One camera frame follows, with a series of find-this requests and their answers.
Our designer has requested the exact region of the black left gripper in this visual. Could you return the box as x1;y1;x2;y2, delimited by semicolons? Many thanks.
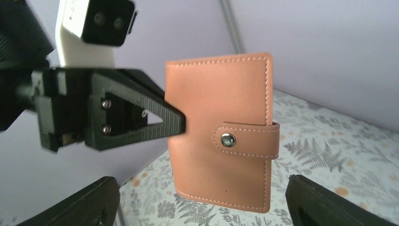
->
0;67;94;153

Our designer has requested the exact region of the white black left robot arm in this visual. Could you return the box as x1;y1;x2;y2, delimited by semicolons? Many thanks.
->
0;0;186;152

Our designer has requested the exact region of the tan leather card holder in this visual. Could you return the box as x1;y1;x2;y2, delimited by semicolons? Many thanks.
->
165;53;280;213

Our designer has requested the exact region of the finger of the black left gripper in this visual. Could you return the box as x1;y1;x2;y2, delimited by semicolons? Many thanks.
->
84;69;186;151

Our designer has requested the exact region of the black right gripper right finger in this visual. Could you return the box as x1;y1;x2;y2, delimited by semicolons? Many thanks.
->
285;175;395;226

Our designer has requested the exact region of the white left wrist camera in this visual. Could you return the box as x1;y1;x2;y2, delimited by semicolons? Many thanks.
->
55;0;137;68

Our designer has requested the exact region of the aluminium corner post left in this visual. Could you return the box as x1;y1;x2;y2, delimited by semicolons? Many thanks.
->
218;0;246;54

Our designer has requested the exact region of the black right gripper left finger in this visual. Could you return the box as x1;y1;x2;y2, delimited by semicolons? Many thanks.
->
19;176;120;226

